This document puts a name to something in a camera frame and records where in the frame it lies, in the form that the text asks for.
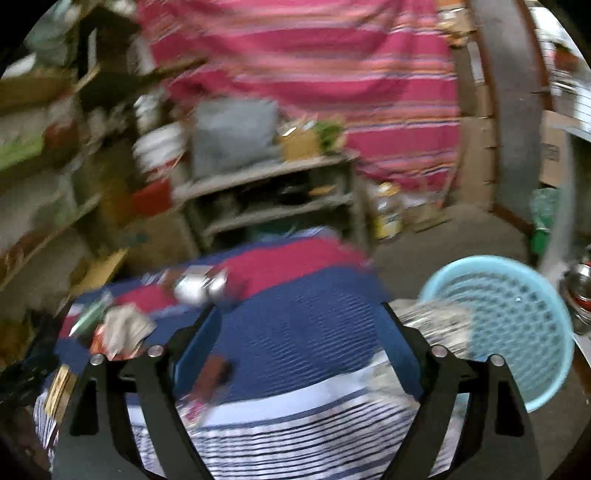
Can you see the red striped hanging cloth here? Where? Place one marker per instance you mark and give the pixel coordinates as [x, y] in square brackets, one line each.
[323, 69]

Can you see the steel pot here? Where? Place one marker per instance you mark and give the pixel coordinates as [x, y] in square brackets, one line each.
[579, 286]

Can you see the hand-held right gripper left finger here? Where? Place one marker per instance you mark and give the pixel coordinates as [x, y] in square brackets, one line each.
[198, 341]

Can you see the white plastic bucket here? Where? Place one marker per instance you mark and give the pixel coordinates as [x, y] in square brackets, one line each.
[157, 143]

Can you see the white label spice jar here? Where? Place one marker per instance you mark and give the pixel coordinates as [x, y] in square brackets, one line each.
[198, 286]

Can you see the grey cushion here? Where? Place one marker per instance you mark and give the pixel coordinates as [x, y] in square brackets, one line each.
[233, 134]

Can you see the yellow and red carton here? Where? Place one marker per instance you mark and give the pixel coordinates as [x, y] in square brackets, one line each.
[60, 392]

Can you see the snack packets pile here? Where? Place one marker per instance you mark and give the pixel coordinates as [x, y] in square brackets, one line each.
[127, 327]

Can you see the light blue plastic basket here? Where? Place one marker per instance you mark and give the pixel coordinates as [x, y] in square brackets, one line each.
[512, 323]

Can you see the printed plaid tablecloth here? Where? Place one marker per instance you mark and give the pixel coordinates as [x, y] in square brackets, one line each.
[295, 323]

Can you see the plastic oil bottle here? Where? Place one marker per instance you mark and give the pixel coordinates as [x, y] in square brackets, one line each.
[387, 210]

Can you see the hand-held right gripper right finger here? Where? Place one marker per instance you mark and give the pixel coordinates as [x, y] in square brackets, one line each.
[401, 341]

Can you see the low wooden cabinet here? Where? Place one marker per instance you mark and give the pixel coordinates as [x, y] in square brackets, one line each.
[258, 173]

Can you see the green leafy bundle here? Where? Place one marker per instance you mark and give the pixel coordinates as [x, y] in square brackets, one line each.
[330, 134]

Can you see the green label spice jar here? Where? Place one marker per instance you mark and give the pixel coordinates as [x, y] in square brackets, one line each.
[90, 314]

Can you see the red plastic basin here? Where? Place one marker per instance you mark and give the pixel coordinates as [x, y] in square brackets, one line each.
[150, 198]

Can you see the yellow box with sticks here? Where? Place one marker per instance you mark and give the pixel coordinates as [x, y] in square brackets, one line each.
[298, 141]

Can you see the wooden shelf unit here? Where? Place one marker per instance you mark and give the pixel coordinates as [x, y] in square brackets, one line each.
[46, 161]

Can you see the printed cardboard box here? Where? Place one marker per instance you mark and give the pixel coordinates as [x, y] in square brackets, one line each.
[554, 147]

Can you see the leaning cardboard sheets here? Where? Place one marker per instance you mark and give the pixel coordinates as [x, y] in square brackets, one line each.
[475, 129]

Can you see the clear blister pack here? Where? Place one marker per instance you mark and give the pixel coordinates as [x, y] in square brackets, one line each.
[212, 374]

